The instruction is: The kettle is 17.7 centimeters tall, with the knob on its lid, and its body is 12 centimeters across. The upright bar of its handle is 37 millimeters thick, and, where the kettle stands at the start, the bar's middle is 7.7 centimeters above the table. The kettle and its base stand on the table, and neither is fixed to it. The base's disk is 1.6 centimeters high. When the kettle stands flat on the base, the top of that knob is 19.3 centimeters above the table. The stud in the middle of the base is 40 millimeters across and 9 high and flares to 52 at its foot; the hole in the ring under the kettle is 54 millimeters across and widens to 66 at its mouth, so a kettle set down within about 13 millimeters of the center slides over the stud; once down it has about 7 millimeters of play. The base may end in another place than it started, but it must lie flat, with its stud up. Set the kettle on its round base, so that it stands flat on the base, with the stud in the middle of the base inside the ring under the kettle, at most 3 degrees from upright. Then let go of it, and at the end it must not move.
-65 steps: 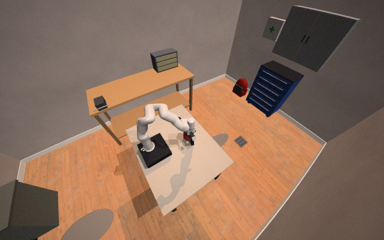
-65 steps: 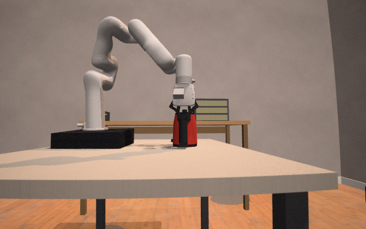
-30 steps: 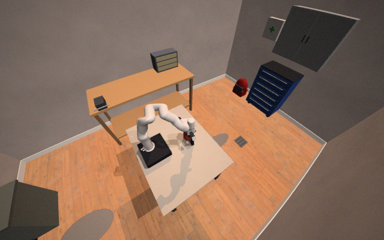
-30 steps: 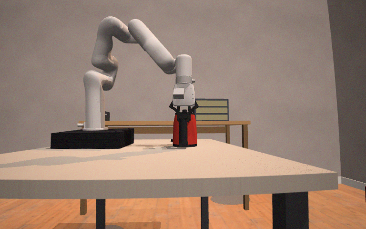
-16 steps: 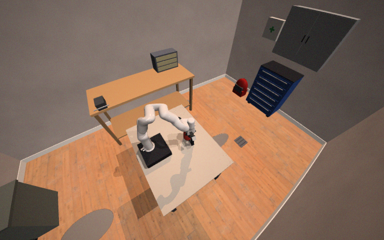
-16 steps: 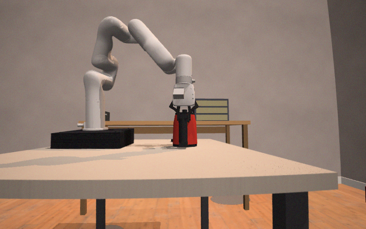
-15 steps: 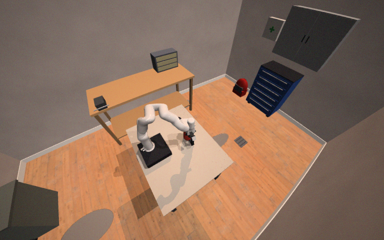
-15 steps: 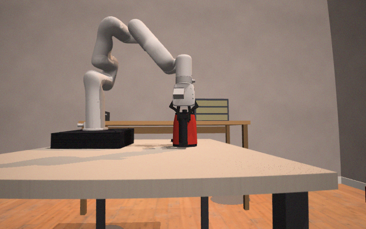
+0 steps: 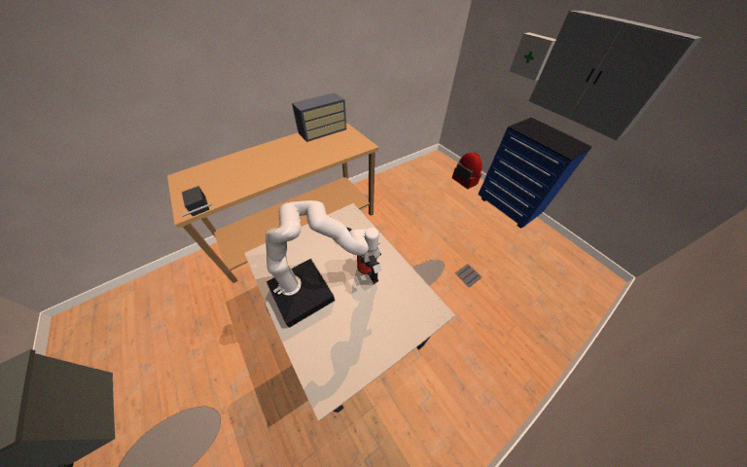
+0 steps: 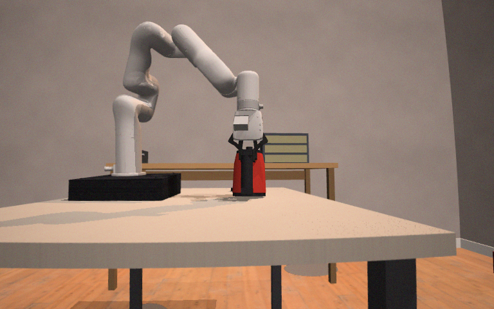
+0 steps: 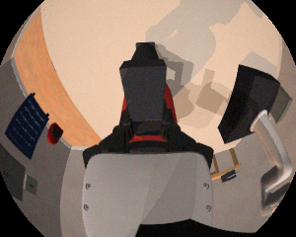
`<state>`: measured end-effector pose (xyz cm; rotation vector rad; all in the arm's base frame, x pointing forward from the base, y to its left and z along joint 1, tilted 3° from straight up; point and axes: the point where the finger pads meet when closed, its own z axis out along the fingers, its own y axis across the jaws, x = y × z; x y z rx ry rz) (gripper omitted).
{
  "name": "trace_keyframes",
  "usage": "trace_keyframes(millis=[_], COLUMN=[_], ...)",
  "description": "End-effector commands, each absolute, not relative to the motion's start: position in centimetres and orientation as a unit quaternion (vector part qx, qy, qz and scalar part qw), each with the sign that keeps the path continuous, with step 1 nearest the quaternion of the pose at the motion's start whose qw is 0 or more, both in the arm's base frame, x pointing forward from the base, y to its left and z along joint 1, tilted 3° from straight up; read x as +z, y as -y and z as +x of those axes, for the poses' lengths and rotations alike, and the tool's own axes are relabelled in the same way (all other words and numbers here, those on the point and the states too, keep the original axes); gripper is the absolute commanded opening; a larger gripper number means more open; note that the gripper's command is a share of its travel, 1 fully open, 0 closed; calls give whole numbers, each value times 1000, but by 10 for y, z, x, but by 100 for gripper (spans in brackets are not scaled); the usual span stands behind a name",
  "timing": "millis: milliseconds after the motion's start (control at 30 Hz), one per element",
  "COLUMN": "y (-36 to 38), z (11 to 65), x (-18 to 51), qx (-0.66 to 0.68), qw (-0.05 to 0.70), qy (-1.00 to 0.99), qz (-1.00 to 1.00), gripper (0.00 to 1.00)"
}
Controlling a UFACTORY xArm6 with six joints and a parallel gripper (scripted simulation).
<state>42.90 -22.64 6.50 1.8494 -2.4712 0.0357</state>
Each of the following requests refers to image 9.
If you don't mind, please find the red and black electric kettle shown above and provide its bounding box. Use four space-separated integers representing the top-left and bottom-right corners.
357 256 378 284

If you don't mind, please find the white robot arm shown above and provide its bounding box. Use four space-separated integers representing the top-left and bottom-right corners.
266 200 380 296

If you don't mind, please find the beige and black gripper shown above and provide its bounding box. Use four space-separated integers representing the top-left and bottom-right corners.
360 246 381 268

